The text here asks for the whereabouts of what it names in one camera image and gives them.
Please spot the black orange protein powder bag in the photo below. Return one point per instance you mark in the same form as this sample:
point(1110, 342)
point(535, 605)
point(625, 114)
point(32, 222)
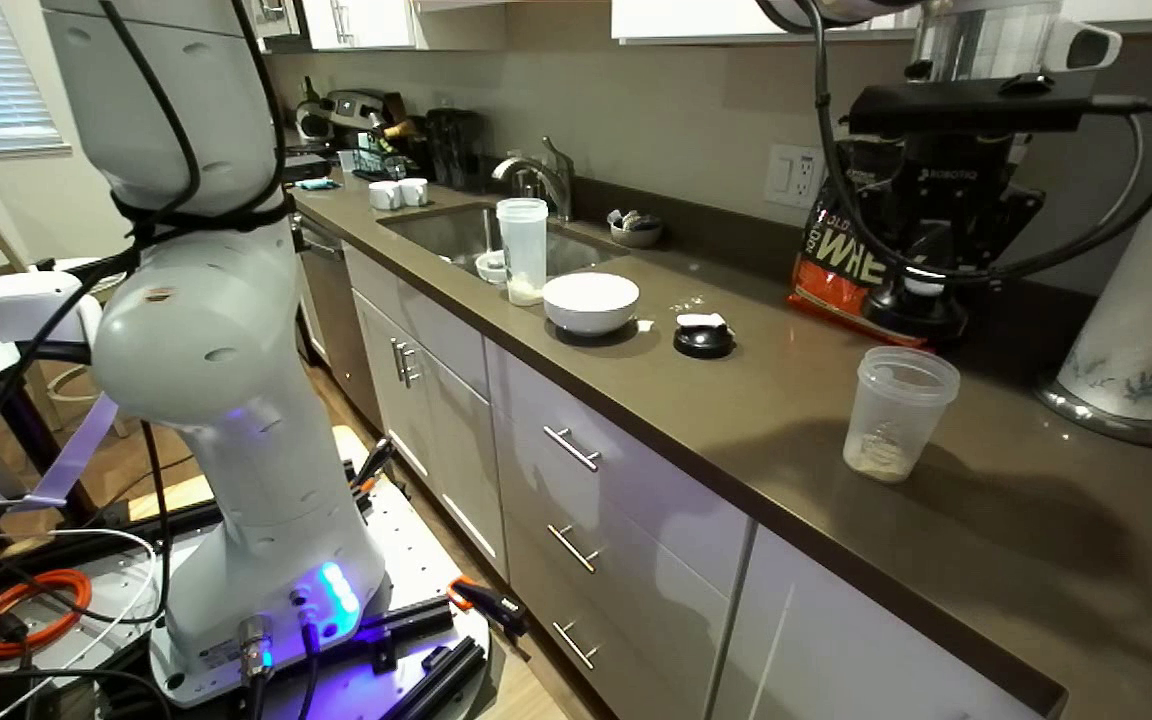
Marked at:
point(836, 269)

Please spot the tall translucent plastic cup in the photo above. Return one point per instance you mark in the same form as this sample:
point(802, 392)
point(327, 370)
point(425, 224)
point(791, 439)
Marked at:
point(524, 247)

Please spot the chrome sink faucet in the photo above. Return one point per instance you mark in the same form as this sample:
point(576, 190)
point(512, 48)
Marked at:
point(541, 176)

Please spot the black coffee maker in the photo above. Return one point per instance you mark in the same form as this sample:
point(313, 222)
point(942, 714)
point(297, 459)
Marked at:
point(453, 147)

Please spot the white lower kitchen cabinets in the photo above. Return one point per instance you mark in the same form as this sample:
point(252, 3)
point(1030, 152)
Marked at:
point(666, 598)

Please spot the white ceramic bowl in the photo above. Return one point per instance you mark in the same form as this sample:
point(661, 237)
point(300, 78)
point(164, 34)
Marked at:
point(589, 303)

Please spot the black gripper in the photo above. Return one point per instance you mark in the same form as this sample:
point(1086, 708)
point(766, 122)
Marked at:
point(952, 207)

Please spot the white mugs on counter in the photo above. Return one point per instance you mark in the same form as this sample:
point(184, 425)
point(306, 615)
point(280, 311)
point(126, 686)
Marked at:
point(398, 194)

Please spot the silver cabinet drawer handle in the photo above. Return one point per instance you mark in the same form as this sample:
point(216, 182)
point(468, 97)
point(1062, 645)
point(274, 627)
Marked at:
point(564, 443)

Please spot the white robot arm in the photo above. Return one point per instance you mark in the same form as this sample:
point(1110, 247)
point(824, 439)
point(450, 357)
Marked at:
point(178, 119)

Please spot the stainless steel kitchen sink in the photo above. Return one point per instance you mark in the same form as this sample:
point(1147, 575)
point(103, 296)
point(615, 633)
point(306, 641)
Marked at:
point(464, 234)

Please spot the white wall outlet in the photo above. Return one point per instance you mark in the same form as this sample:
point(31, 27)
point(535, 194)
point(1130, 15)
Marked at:
point(792, 173)

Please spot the clear plastic shaker cup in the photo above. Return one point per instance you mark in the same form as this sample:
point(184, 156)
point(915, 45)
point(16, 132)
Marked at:
point(897, 405)

